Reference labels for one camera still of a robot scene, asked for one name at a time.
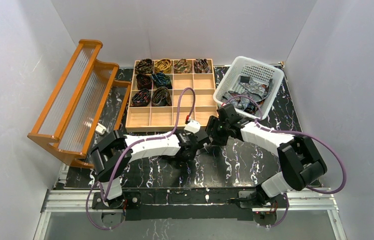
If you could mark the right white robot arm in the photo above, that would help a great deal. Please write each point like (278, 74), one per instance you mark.
(300, 161)

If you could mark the rolled navy red tie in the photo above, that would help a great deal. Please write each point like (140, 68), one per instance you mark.
(141, 99)

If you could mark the rolled yellow tie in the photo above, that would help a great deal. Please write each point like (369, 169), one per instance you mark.
(163, 66)

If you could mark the rolled olive patterned tie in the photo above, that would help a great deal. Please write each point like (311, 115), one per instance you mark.
(182, 66)

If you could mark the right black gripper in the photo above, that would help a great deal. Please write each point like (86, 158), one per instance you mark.
(212, 129)

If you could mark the rolled teal patterned tie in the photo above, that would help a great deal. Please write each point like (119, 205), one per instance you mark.
(160, 79)

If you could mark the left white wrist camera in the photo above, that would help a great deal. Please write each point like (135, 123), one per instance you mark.
(192, 126)

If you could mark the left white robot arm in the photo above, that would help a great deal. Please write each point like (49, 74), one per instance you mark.
(116, 150)

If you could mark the rolled dark red tie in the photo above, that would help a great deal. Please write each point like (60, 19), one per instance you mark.
(143, 81)

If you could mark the rolled dark striped tie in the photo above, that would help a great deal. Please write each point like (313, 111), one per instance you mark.
(201, 66)

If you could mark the small white connector plug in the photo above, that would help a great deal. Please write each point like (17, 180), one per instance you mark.
(100, 129)

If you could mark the orange wooden rack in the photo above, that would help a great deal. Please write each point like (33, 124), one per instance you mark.
(66, 126)

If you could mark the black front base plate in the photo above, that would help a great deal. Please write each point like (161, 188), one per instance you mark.
(182, 203)

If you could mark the wooden grid organizer tray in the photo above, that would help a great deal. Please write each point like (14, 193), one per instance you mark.
(192, 97)

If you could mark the aluminium frame rail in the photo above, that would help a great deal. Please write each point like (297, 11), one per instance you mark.
(310, 216)

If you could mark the rolled black gold tie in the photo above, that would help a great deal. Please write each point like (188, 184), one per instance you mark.
(144, 66)

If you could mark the rolled black grey tie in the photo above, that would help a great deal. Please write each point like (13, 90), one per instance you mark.
(161, 97)

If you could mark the white plastic basket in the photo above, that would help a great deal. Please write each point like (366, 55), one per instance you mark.
(256, 69)

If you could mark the grey patterned ties pile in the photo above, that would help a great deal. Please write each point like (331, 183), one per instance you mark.
(253, 90)

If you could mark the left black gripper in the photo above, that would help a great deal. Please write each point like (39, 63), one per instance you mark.
(202, 142)

